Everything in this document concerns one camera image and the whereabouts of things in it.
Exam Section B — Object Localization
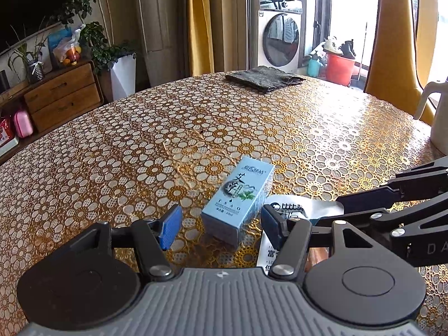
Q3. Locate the white plant pot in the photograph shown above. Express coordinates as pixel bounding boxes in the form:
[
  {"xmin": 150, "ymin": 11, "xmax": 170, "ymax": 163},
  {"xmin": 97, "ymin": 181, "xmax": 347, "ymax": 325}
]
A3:
[{"xmin": 110, "ymin": 55, "xmax": 136, "ymax": 101}]

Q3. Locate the white washing machine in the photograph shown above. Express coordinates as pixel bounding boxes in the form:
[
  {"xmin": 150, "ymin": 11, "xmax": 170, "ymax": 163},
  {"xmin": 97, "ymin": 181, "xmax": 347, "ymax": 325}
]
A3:
[{"xmin": 249, "ymin": 0, "xmax": 303, "ymax": 73}]

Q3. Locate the black television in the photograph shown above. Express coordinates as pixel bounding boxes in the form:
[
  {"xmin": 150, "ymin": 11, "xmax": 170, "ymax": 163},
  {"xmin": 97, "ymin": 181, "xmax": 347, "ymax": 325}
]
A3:
[{"xmin": 1, "ymin": 0, "xmax": 61, "ymax": 51}]

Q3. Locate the red gift box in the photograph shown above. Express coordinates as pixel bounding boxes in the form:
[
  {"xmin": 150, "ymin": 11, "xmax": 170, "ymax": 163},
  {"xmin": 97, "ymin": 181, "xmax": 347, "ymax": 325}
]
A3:
[{"xmin": 0, "ymin": 117, "xmax": 15, "ymax": 146}]

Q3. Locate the dark grey folded cloth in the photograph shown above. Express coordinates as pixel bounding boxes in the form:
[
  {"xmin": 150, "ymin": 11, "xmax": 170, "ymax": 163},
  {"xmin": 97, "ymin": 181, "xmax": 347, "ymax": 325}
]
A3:
[{"xmin": 225, "ymin": 66, "xmax": 305, "ymax": 94}]

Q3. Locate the light blue small carton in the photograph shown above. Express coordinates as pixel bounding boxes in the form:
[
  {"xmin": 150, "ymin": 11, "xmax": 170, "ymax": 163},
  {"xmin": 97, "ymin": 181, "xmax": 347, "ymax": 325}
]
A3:
[{"xmin": 201, "ymin": 156, "xmax": 275, "ymax": 248}]

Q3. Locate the yellow giraffe chair back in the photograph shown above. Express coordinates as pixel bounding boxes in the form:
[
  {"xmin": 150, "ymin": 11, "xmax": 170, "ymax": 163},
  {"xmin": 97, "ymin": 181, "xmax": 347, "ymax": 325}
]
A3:
[{"xmin": 365, "ymin": 0, "xmax": 438, "ymax": 115}]

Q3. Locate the pink small case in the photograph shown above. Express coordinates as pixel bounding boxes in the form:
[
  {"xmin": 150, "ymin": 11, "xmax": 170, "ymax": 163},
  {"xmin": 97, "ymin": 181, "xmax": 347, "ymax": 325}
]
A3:
[{"xmin": 13, "ymin": 108, "xmax": 33, "ymax": 138}]

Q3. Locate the white blue food sachet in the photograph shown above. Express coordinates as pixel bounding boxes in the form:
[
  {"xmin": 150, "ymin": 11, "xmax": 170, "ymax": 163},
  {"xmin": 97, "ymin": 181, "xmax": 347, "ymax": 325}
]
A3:
[{"xmin": 257, "ymin": 195, "xmax": 344, "ymax": 275}]

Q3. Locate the green leafy plant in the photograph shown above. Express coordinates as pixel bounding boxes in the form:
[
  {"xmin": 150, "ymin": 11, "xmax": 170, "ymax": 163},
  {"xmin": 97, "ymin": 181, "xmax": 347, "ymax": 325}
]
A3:
[{"xmin": 51, "ymin": 0, "xmax": 136, "ymax": 74}]

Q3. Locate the yellow curtain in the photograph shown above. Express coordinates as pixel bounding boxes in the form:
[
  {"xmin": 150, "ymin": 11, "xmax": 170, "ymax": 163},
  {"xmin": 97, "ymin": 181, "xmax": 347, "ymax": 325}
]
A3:
[{"xmin": 187, "ymin": 0, "xmax": 214, "ymax": 76}]

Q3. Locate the bag of fruit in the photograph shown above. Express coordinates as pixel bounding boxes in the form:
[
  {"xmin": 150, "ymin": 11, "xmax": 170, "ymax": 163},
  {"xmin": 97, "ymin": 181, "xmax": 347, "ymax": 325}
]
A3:
[{"xmin": 52, "ymin": 24, "xmax": 86, "ymax": 67}]

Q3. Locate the white pitcher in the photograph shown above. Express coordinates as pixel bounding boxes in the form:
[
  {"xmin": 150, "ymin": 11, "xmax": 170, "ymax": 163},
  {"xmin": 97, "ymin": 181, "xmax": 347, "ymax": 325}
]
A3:
[{"xmin": 413, "ymin": 81, "xmax": 448, "ymax": 155}]

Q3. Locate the red bucket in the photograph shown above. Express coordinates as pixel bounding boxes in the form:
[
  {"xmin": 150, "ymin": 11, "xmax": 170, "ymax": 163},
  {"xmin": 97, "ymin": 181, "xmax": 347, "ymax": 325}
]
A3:
[{"xmin": 326, "ymin": 53, "xmax": 354, "ymax": 87}]

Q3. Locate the lace patterned tablecloth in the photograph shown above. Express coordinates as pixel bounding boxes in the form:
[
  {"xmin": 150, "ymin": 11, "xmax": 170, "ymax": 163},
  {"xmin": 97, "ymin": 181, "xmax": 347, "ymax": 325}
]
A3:
[{"xmin": 1, "ymin": 74, "xmax": 441, "ymax": 335}]

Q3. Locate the wooden drawer cabinet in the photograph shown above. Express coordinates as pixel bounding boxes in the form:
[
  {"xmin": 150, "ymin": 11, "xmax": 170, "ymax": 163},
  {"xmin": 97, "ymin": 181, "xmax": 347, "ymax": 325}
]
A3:
[{"xmin": 24, "ymin": 61, "xmax": 104, "ymax": 133}]

